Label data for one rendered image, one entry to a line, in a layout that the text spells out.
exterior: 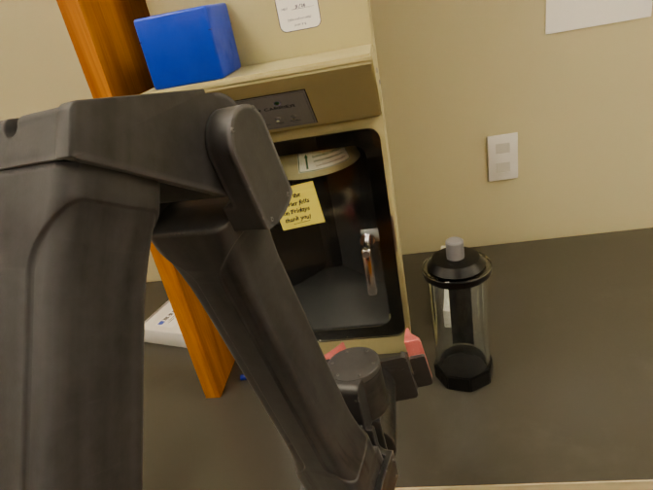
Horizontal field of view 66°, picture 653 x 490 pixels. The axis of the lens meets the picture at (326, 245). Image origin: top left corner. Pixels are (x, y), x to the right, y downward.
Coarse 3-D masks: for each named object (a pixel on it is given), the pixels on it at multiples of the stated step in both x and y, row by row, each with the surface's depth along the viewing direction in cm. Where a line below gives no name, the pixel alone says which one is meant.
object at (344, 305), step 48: (288, 144) 80; (336, 144) 80; (336, 192) 83; (384, 192) 83; (288, 240) 89; (336, 240) 88; (384, 240) 87; (336, 288) 92; (384, 288) 91; (336, 336) 97; (384, 336) 96
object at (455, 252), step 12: (456, 240) 79; (444, 252) 82; (456, 252) 79; (468, 252) 81; (432, 264) 80; (444, 264) 79; (456, 264) 78; (468, 264) 78; (480, 264) 78; (444, 276) 78; (456, 276) 77; (468, 276) 77
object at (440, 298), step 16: (480, 272) 78; (432, 288) 81; (464, 288) 77; (480, 288) 79; (432, 304) 83; (448, 304) 80; (464, 304) 79; (480, 304) 80; (432, 320) 86; (448, 320) 81; (464, 320) 80; (480, 320) 81; (448, 336) 83; (464, 336) 82; (480, 336) 83; (448, 352) 85; (464, 352) 83; (480, 352) 84; (448, 368) 87; (464, 368) 85; (480, 368) 86
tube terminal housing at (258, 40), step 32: (160, 0) 74; (192, 0) 73; (224, 0) 73; (256, 0) 72; (320, 0) 72; (352, 0) 71; (256, 32) 74; (320, 32) 73; (352, 32) 73; (320, 128) 80; (352, 128) 80; (384, 128) 79; (384, 160) 81; (384, 352) 99
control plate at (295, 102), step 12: (264, 96) 69; (276, 96) 69; (288, 96) 70; (300, 96) 70; (264, 108) 72; (276, 108) 72; (288, 108) 72; (300, 108) 72; (264, 120) 75; (288, 120) 75; (300, 120) 75; (312, 120) 76
